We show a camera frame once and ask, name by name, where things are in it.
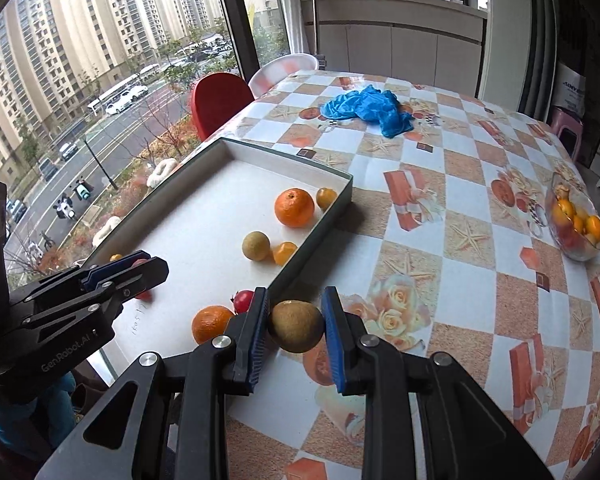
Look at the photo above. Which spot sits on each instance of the blue disposable gloves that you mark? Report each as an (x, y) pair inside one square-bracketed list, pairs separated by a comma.
[(375, 107)]

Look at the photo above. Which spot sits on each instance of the white paper bag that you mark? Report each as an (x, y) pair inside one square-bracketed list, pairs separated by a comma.
[(571, 87)]

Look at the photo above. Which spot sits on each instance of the clear glass bowl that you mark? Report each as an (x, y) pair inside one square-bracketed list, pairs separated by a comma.
[(575, 252)]

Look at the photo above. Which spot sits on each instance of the grey curtain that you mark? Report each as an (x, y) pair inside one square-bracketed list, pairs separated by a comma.
[(542, 40)]

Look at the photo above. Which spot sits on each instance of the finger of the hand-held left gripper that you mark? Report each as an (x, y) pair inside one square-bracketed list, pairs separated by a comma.
[(112, 271), (140, 280)]

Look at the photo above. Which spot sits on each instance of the white counter cabinet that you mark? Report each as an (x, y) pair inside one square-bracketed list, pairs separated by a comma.
[(400, 45)]

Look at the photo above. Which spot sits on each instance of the brown kiwi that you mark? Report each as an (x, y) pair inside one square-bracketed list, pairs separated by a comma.
[(256, 246), (296, 326)]

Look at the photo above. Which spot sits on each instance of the shallow grey tray box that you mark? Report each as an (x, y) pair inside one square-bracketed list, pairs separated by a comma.
[(205, 210)]

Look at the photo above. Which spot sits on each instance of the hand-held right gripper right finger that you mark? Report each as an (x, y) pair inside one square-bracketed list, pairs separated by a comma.
[(334, 350)]

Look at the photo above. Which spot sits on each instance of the pink plastic stool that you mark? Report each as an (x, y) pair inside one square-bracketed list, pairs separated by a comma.
[(566, 127)]

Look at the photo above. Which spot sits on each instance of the red plastic chair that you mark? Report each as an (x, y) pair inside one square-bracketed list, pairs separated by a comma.
[(220, 105)]

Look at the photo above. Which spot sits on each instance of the person's blue clothing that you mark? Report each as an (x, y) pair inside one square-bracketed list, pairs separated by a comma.
[(30, 412)]

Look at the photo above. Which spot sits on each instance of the checkered printed tablecloth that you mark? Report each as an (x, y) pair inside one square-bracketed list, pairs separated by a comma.
[(430, 285)]

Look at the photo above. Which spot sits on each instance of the white plastic chair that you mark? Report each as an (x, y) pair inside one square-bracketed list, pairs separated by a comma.
[(280, 72)]

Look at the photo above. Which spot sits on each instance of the large orange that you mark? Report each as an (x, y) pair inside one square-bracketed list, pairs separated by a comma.
[(562, 211), (294, 207), (211, 324), (578, 223), (594, 228)]

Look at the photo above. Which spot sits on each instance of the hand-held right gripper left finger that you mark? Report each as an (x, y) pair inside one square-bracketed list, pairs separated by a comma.
[(255, 355)]

